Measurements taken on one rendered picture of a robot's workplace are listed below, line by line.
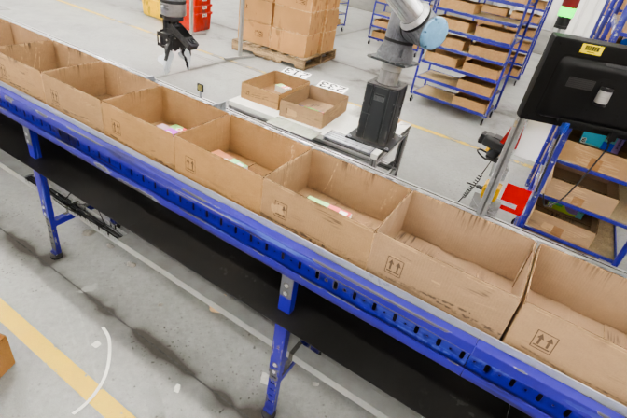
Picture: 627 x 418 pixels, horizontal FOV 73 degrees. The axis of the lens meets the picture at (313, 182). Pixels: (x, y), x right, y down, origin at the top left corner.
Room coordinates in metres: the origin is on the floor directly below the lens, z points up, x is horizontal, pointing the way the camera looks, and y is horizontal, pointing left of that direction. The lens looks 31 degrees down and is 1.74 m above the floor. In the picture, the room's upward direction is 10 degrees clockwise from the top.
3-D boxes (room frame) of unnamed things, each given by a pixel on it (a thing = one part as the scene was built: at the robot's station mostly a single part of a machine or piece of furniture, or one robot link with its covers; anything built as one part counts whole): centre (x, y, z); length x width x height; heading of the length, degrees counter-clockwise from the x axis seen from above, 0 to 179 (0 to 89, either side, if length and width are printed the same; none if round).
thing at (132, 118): (1.53, 0.61, 0.96); 0.39 x 0.29 x 0.17; 63
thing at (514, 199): (1.63, -0.84, 0.85); 0.16 x 0.01 x 0.13; 63
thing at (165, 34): (1.60, 0.61, 1.32); 0.09 x 0.08 x 0.12; 63
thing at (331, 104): (2.47, 0.07, 0.80); 0.38 x 0.28 x 0.10; 159
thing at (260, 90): (2.64, 0.34, 0.80); 0.38 x 0.28 x 0.10; 156
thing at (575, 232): (2.05, -1.39, 0.59); 0.40 x 0.30 x 0.10; 151
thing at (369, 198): (1.17, -0.08, 0.96); 0.39 x 0.29 x 0.17; 63
